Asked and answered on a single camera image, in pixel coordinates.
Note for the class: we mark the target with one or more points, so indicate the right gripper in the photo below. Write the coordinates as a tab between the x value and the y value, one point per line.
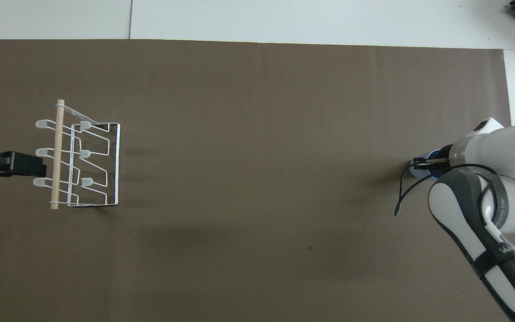
446	157

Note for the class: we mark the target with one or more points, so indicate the blue and white cup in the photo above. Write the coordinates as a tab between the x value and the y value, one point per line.
416	172

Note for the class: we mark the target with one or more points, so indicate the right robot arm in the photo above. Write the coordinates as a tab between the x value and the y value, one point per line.
512	156

